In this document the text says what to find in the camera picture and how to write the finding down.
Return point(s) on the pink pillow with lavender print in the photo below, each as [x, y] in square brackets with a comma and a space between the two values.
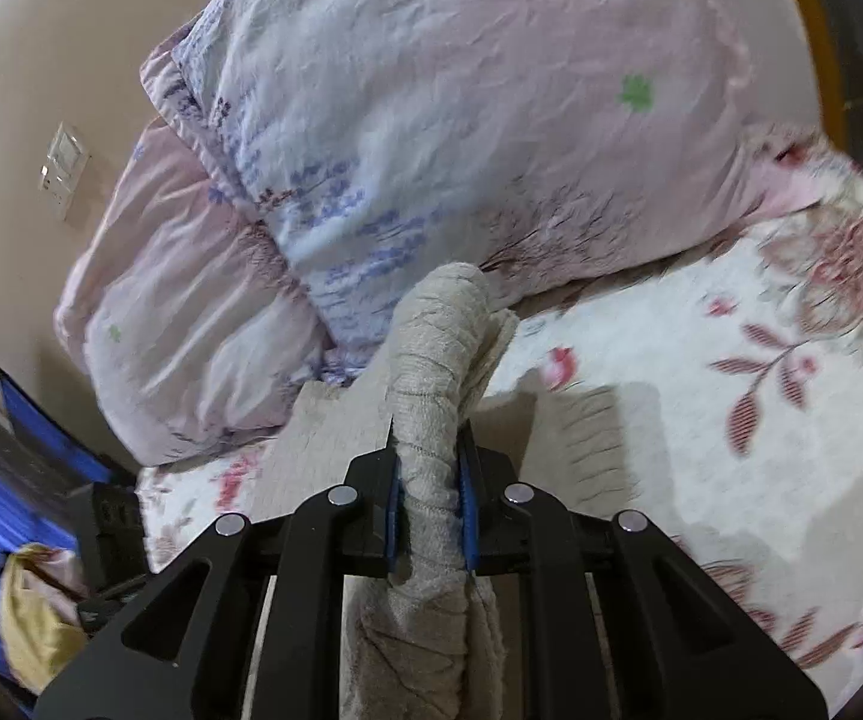
[176, 300]

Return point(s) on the white wall switch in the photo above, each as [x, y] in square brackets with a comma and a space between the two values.
[64, 165]

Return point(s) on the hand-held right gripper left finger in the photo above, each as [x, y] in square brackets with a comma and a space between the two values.
[392, 517]

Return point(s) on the white floral bedsheet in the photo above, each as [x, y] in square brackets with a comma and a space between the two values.
[664, 345]

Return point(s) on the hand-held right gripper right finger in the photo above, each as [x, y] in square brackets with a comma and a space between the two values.
[469, 525]

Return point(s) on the yellow cloth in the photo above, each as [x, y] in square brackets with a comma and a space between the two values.
[34, 615]

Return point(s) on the yellow wooden frame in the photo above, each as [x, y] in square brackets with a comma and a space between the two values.
[814, 37]

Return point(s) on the pink pillow with tree print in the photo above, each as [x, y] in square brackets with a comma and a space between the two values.
[461, 105]

